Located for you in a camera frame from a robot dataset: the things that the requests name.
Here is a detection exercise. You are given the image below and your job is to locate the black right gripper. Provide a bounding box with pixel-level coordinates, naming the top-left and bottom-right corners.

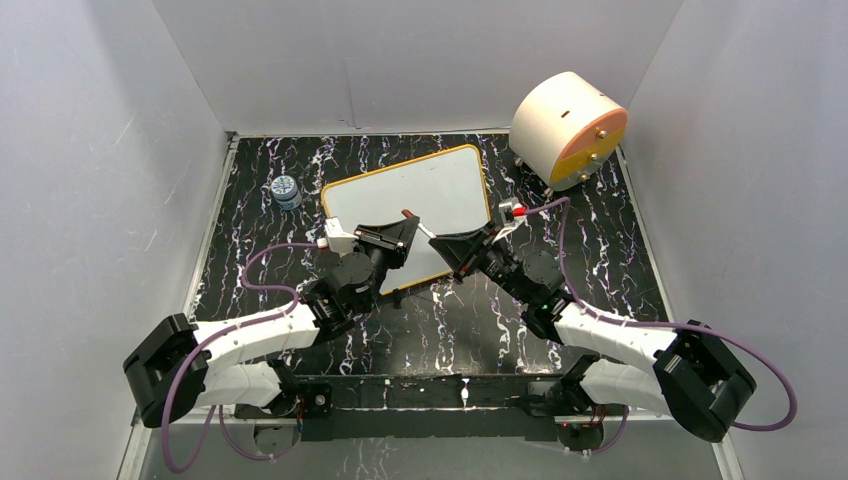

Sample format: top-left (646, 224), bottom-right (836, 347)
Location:
top-left (429, 221), bottom-right (531, 305)

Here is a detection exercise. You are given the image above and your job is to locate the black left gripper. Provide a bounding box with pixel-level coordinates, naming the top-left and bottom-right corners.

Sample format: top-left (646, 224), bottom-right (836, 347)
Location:
top-left (352, 218), bottom-right (420, 315)

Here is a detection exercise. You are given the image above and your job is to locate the white orange whiteboard marker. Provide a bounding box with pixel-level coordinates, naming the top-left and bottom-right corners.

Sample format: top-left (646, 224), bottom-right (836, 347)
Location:
top-left (401, 209), bottom-right (436, 239)

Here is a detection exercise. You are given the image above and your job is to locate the yellow framed whiteboard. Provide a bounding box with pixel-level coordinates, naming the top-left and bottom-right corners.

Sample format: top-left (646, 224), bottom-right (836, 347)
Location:
top-left (320, 143), bottom-right (495, 297)

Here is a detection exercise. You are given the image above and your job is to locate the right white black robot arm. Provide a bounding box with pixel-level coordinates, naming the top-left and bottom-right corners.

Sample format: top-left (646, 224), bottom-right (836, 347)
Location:
top-left (428, 222), bottom-right (756, 443)

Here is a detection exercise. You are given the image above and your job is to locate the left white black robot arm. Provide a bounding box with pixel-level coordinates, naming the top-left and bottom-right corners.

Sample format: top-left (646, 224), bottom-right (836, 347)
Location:
top-left (123, 213), bottom-right (419, 429)

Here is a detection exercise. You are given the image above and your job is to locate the blue white round jar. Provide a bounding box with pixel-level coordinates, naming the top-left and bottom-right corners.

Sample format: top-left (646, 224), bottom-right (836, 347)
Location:
top-left (270, 175), bottom-right (302, 211)

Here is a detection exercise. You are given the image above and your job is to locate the cream round drawer box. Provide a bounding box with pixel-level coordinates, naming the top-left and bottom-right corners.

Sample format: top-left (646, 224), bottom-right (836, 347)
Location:
top-left (508, 71), bottom-right (629, 192)

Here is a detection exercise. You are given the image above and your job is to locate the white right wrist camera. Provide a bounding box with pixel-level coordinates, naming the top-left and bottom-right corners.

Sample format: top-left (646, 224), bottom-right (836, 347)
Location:
top-left (495, 197), bottom-right (527, 240)

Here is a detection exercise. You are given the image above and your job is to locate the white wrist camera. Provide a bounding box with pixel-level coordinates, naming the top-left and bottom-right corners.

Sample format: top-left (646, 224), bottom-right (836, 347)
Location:
top-left (495, 197), bottom-right (527, 240)
top-left (316, 217), bottom-right (359, 256)

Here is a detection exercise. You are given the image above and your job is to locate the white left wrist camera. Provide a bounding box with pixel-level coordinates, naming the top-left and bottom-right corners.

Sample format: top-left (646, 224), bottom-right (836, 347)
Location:
top-left (316, 217), bottom-right (359, 256)

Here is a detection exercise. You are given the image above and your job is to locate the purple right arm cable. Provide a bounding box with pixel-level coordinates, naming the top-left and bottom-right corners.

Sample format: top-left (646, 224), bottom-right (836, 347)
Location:
top-left (523, 196), bottom-right (799, 457)

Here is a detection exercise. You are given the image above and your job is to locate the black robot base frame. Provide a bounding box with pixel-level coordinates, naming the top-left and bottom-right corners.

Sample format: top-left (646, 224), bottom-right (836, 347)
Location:
top-left (235, 374), bottom-right (603, 450)

